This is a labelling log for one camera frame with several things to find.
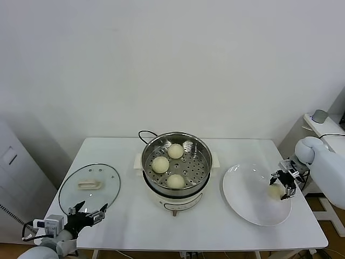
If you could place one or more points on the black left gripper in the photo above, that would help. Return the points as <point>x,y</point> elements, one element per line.
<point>76,222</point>

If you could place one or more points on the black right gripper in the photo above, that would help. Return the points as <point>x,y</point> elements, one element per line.
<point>288,181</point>

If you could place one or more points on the white steamed baozi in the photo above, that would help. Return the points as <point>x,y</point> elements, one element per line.
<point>175,181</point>
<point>160,164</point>
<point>275,193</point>
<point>175,151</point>

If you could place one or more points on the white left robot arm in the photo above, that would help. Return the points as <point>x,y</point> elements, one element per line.
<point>48,248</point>

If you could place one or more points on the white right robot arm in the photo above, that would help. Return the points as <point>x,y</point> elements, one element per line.
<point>323,167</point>

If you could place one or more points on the perforated steel steamer basket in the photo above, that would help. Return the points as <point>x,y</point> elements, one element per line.
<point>194,170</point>

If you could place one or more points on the round glass pot lid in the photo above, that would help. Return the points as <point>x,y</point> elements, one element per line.
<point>102,175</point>

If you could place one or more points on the large white plate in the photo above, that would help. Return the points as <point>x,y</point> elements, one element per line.
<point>242,189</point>

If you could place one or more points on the white table leg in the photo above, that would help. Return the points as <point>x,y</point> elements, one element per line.
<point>256,254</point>
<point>94,254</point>

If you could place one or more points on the white side desk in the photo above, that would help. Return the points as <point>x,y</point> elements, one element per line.
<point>291,140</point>

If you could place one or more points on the grey cup on shelf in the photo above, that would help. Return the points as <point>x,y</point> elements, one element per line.
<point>320,116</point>

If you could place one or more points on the white cabinet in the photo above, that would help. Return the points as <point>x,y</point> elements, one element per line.
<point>16,175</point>

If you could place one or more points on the white electric cooker pot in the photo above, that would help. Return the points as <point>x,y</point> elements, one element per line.
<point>175,201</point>

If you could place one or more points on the grey monitor panel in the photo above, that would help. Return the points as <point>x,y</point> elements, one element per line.
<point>335,102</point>

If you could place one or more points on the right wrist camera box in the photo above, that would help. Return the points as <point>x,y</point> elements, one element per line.
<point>287,165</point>

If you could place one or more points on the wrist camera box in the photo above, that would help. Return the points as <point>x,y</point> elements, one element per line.
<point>287,165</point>
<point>52,224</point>

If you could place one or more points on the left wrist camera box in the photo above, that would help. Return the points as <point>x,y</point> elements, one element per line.
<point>52,224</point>

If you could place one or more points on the white floor stand frame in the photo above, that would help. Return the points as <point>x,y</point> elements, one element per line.
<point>326,200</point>

